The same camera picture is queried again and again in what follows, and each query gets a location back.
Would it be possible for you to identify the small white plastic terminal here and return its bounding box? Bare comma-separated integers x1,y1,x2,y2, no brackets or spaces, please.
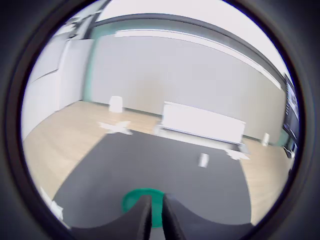
198,152,210,168

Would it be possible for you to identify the dark grey mat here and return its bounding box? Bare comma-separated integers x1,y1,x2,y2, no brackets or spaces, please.
52,131,252,240

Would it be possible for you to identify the dark computer screen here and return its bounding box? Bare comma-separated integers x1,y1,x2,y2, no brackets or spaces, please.
282,73,300,141

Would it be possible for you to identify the round green lid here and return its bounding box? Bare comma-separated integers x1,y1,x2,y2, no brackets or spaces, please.
121,187,166,229

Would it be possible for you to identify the white cable duct with sockets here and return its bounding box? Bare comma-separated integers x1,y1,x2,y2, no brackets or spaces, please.
153,101,247,148

